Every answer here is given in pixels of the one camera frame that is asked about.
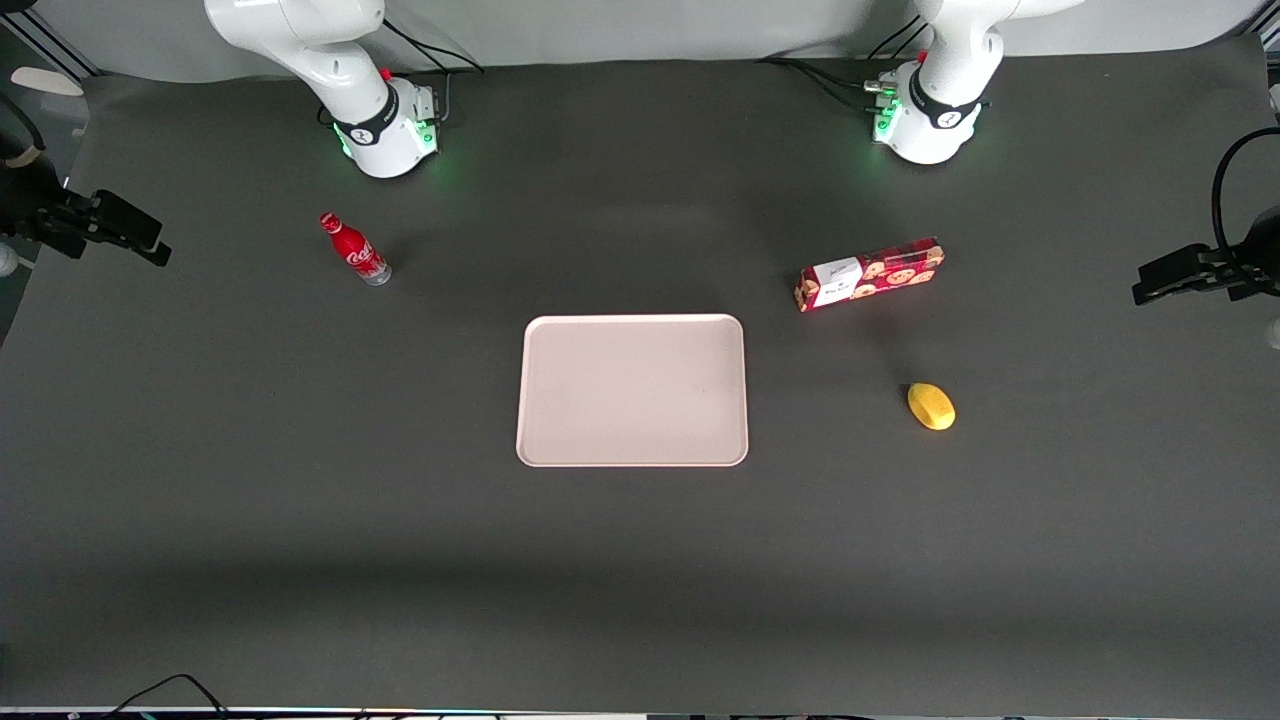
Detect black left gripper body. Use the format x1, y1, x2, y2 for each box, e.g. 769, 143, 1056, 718
1203, 205, 1280, 302

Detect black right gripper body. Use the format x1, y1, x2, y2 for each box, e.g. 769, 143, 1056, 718
0, 150, 103, 261

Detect red coke bottle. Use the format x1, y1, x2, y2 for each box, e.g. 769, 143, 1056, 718
319, 211, 393, 288

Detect beige rectangular tray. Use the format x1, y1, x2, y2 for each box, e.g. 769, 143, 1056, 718
515, 314, 750, 469

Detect beige flat oval object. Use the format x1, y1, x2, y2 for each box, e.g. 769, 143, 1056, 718
9, 65, 86, 99

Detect yellow lemon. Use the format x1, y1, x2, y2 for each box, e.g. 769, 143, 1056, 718
906, 382, 957, 432

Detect red cookie box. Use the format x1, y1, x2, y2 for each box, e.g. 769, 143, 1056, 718
794, 236, 947, 314

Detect dark grey table mat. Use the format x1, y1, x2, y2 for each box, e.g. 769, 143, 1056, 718
0, 34, 1280, 717

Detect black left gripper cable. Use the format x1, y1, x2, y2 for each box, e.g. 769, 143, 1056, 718
1211, 127, 1280, 253

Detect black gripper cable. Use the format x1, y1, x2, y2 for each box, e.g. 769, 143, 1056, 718
1211, 127, 1280, 253
0, 93, 47, 173

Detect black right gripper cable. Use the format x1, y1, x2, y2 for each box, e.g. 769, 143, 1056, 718
0, 93, 47, 173

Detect black right arm base cable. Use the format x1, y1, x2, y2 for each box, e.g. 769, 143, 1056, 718
383, 18, 487, 127

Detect black left arm base cables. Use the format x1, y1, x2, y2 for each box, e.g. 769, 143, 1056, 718
758, 14, 927, 113

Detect black cable at table edge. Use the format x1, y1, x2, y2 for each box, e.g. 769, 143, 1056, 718
98, 673, 233, 720

